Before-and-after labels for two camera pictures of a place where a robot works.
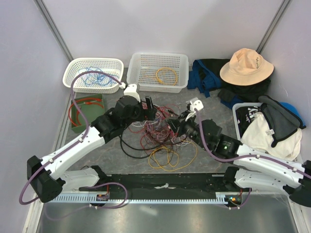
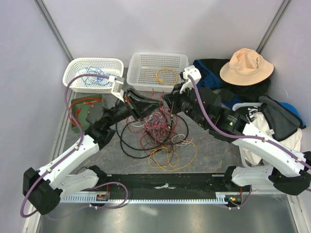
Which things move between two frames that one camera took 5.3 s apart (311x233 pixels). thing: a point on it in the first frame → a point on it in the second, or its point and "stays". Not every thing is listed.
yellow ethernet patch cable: (166, 68) stays
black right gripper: (183, 118) → (173, 99)
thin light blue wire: (97, 79) stays
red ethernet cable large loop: (81, 99) stays
